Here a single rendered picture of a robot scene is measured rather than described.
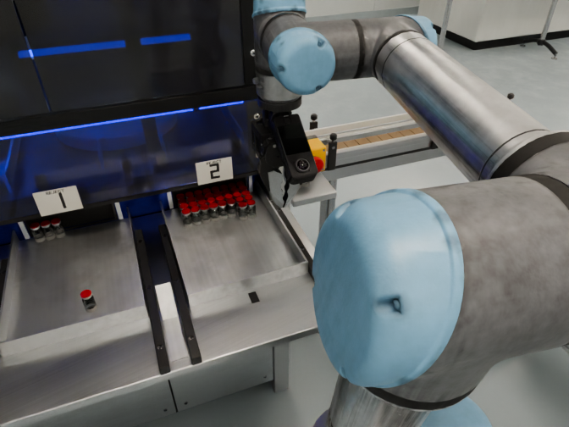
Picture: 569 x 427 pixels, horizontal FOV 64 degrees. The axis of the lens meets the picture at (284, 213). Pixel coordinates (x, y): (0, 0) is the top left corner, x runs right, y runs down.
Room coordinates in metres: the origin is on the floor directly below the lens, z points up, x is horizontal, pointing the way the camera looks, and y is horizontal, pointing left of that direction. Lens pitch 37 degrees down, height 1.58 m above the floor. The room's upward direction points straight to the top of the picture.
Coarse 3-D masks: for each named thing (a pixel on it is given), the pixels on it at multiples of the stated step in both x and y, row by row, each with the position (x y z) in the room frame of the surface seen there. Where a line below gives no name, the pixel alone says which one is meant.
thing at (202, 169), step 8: (216, 160) 0.91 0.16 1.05; (224, 160) 0.91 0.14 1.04; (200, 168) 0.89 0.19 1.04; (208, 168) 0.90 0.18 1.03; (216, 168) 0.91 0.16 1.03; (224, 168) 0.91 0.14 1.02; (200, 176) 0.89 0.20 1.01; (208, 176) 0.90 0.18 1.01; (224, 176) 0.91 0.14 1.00; (232, 176) 0.92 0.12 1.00; (200, 184) 0.89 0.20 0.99
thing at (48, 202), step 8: (40, 192) 0.77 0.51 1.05; (48, 192) 0.78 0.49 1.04; (56, 192) 0.78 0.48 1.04; (64, 192) 0.79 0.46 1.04; (72, 192) 0.79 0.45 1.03; (40, 200) 0.77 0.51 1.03; (48, 200) 0.78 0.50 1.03; (56, 200) 0.78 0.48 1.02; (64, 200) 0.79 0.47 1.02; (72, 200) 0.79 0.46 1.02; (40, 208) 0.77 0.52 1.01; (48, 208) 0.78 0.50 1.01; (56, 208) 0.78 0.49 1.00; (64, 208) 0.79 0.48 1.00; (72, 208) 0.79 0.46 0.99
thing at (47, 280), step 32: (128, 224) 0.88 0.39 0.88; (32, 256) 0.76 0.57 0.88; (64, 256) 0.76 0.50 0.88; (96, 256) 0.76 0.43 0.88; (128, 256) 0.76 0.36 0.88; (32, 288) 0.66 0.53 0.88; (64, 288) 0.66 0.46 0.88; (96, 288) 0.66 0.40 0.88; (128, 288) 0.66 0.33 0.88; (0, 320) 0.55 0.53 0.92; (32, 320) 0.58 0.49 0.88; (64, 320) 0.58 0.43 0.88; (96, 320) 0.55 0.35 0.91; (128, 320) 0.57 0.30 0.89; (0, 352) 0.50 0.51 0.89
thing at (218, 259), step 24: (264, 192) 0.97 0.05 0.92; (168, 216) 0.91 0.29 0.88; (264, 216) 0.91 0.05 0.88; (192, 240) 0.82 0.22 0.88; (216, 240) 0.82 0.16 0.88; (240, 240) 0.82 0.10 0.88; (264, 240) 0.82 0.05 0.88; (288, 240) 0.80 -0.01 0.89; (192, 264) 0.73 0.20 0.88; (216, 264) 0.73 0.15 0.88; (240, 264) 0.73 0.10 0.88; (264, 264) 0.73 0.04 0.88; (288, 264) 0.73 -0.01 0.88; (192, 288) 0.66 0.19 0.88; (216, 288) 0.63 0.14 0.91; (240, 288) 0.65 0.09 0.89
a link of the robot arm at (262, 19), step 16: (256, 0) 0.67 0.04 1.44; (272, 0) 0.66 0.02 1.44; (288, 0) 0.66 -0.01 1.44; (304, 0) 0.68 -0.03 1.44; (256, 16) 0.67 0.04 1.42; (272, 16) 0.65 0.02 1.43; (304, 16) 0.68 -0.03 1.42; (256, 32) 0.67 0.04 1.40; (256, 48) 0.67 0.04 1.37; (256, 64) 0.68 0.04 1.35
